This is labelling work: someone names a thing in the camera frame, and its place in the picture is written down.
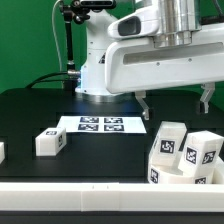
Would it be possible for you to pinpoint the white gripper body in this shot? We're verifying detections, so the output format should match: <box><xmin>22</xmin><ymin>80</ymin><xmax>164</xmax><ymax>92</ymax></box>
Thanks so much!
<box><xmin>105</xmin><ymin>8</ymin><xmax>224</xmax><ymax>93</ymax></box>

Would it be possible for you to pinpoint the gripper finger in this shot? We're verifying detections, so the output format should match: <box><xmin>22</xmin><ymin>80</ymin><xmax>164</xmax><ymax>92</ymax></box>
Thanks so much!
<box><xmin>200</xmin><ymin>83</ymin><xmax>215</xmax><ymax>114</ymax></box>
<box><xmin>135</xmin><ymin>91</ymin><xmax>149</xmax><ymax>120</ymax></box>

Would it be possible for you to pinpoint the white round stool seat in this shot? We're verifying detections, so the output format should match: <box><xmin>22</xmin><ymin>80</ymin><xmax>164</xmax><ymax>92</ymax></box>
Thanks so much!
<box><xmin>148</xmin><ymin>158</ymin><xmax>224</xmax><ymax>184</ymax></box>

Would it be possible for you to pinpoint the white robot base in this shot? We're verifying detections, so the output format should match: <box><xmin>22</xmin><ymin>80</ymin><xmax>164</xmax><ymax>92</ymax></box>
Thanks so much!
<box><xmin>75</xmin><ymin>10</ymin><xmax>131</xmax><ymax>103</ymax></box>

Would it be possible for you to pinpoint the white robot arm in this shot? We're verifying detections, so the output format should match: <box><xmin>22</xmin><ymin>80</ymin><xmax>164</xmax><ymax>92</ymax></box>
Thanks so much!
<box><xmin>105</xmin><ymin>0</ymin><xmax>224</xmax><ymax>118</ymax></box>

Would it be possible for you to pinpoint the white marker sheet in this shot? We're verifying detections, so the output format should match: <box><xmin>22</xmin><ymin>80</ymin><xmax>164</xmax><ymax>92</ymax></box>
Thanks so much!
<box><xmin>57</xmin><ymin>116</ymin><xmax>146</xmax><ymax>134</ymax></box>

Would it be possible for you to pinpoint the white block at left edge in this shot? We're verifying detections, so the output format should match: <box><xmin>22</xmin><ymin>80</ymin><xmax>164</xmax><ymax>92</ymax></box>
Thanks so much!
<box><xmin>0</xmin><ymin>142</ymin><xmax>5</xmax><ymax>164</ymax></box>

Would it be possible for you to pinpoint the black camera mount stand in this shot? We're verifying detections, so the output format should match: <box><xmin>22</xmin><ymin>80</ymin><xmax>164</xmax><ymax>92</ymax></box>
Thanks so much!
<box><xmin>60</xmin><ymin>0</ymin><xmax>116</xmax><ymax>94</ymax></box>

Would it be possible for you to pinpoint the grey cable on stand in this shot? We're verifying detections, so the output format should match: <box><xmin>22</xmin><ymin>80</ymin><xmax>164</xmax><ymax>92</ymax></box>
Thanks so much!
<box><xmin>51</xmin><ymin>0</ymin><xmax>66</xmax><ymax>73</ymax></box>

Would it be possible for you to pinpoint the black cable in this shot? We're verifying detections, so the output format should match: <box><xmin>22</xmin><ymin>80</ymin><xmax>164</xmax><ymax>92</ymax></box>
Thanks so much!
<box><xmin>25</xmin><ymin>71</ymin><xmax>71</xmax><ymax>90</ymax></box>

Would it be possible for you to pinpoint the white L-shaped obstacle wall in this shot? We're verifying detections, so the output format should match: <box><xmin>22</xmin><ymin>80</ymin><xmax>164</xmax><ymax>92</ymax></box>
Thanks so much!
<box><xmin>0</xmin><ymin>183</ymin><xmax>224</xmax><ymax>212</ymax></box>

